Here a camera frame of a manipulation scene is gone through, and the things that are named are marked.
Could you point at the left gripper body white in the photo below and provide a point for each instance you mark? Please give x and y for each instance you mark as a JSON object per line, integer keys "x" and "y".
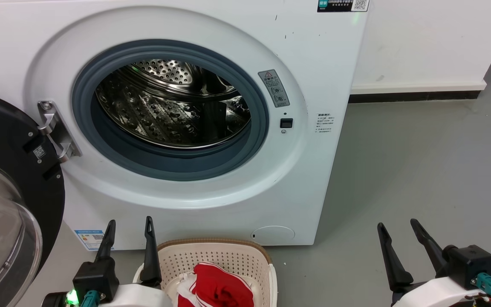
{"x": 139, "y": 296}

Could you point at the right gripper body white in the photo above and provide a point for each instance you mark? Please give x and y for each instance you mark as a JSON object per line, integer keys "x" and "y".
{"x": 437, "y": 294}

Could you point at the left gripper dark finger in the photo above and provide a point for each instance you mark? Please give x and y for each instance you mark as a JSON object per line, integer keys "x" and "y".
{"x": 105, "y": 243}
{"x": 150, "y": 256}

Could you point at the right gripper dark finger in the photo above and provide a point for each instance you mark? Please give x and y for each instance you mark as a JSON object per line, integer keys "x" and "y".
{"x": 392, "y": 260}
{"x": 428, "y": 247}

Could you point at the red garment with white trim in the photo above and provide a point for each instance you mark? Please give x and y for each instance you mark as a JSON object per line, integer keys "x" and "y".
{"x": 224, "y": 285}

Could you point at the cream plastic laundry basket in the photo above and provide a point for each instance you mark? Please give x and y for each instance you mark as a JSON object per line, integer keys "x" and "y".
{"x": 228, "y": 253}

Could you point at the stainless steel washing machine drum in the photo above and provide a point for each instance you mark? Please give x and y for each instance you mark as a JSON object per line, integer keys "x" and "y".
{"x": 164, "y": 115}

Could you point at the black washer door with glass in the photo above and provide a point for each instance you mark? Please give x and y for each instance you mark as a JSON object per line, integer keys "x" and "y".
{"x": 7, "y": 136}

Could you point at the blue energy label sticker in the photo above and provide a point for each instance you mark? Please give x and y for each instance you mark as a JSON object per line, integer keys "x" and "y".
{"x": 88, "y": 238}

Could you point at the grey rubber door gasket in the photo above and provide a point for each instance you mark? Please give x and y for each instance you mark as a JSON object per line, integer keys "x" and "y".
{"x": 173, "y": 168}

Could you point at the small QR code sticker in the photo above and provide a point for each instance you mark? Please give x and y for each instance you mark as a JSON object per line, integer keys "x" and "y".
{"x": 39, "y": 152}

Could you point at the round white filter cover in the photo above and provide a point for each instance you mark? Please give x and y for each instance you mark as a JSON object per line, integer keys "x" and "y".
{"x": 273, "y": 235}

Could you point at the metal door hinge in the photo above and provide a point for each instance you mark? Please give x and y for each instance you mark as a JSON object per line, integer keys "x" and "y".
{"x": 58, "y": 130}

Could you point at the white and black baseboard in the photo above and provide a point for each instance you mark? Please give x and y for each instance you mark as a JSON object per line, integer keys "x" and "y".
{"x": 416, "y": 91}

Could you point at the black door latch slot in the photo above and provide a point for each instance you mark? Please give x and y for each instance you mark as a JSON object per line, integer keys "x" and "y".
{"x": 286, "y": 123}

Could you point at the grey warning sticker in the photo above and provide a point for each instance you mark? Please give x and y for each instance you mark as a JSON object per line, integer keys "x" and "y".
{"x": 273, "y": 88}

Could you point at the white front-load washing machine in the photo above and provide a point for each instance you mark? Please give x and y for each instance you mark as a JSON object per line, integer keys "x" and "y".
{"x": 322, "y": 64}

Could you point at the black brand QR sticker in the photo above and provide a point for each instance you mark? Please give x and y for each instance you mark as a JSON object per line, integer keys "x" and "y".
{"x": 342, "y": 5}

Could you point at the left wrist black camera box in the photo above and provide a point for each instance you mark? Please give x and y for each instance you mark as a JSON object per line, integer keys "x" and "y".
{"x": 96, "y": 277}

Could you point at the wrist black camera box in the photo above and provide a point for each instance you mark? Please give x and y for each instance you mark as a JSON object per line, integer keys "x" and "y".
{"x": 96, "y": 277}
{"x": 469, "y": 264}

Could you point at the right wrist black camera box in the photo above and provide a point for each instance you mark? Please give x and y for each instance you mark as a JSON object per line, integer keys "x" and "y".
{"x": 469, "y": 264}

